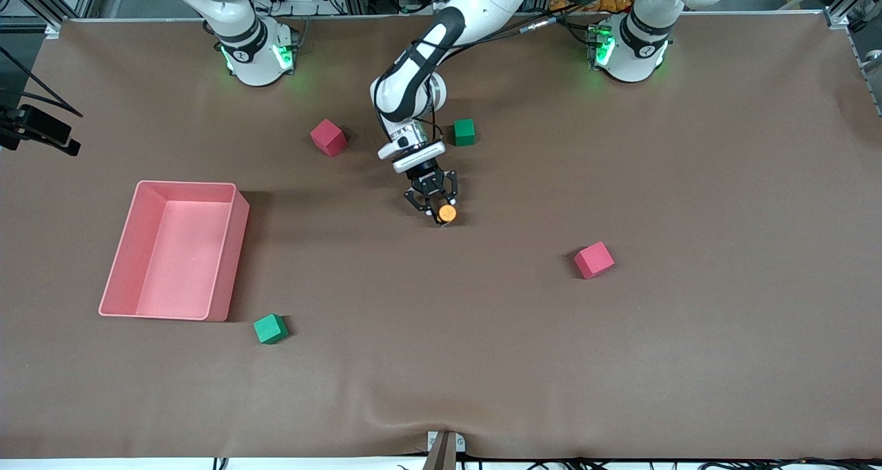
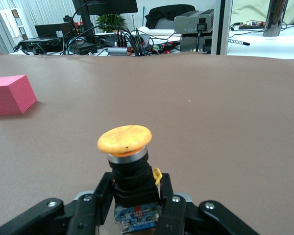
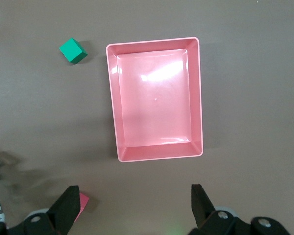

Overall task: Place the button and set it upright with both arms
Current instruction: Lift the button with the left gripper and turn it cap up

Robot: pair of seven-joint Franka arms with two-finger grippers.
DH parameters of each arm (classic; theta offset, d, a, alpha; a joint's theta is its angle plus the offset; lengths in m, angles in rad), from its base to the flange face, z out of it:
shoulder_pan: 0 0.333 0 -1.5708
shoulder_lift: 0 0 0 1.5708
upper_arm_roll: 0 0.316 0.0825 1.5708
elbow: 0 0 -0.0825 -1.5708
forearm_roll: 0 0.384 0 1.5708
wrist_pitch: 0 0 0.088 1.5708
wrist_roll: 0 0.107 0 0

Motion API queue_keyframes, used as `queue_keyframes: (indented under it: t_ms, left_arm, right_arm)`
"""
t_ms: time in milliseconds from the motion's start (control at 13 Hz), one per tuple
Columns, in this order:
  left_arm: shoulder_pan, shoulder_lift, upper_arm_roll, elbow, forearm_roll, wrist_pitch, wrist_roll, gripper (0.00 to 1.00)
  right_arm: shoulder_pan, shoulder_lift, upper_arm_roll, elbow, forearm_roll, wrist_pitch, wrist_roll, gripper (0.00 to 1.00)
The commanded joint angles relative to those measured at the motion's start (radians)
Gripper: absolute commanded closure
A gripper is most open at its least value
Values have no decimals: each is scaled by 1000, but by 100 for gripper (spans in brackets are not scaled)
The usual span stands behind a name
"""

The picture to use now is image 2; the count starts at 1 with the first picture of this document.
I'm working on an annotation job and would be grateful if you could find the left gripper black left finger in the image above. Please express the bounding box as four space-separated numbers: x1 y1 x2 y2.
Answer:
0 172 115 235

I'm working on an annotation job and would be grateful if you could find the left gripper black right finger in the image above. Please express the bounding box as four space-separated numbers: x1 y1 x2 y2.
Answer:
156 172 260 235

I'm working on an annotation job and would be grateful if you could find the yellow capped push button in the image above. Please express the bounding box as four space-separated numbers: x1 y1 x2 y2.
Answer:
97 124 162 235

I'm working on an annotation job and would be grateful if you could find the brown table mat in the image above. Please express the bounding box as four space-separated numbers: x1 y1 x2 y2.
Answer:
0 53 294 235

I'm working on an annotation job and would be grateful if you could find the pink foam cube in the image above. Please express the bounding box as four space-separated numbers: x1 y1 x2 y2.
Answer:
0 74 38 117

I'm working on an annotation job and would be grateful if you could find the silver usb hub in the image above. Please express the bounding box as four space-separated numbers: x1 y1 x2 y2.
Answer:
107 47 132 57

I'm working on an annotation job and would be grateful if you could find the black flat dock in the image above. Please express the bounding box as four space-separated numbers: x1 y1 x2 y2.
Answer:
19 39 64 53

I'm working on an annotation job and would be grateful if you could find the black white striped rod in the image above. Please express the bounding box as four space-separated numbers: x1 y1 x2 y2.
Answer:
228 38 250 47

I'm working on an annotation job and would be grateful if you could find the black box device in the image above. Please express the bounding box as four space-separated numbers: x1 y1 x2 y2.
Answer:
34 22 75 39

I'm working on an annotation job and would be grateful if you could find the white desk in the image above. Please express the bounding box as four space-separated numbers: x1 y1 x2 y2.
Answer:
7 23 294 61

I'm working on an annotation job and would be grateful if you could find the green potted plant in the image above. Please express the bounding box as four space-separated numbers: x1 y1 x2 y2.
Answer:
95 13 126 34

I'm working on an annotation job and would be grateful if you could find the grey metal power supply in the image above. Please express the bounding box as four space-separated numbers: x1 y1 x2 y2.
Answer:
173 9 215 54

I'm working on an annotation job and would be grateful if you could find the black office chair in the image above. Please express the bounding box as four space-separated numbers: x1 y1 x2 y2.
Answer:
145 4 196 30

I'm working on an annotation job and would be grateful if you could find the small circuit board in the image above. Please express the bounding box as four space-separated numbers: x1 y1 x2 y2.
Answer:
238 21 266 30

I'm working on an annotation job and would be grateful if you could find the black computer monitor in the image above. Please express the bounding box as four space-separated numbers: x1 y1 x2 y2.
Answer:
72 0 139 37

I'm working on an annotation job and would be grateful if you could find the chrome metal cylinder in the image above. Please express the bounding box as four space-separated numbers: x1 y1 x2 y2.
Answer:
263 0 289 37

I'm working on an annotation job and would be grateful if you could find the aluminium camera mount post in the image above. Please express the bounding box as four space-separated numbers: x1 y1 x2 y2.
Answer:
210 0 233 56

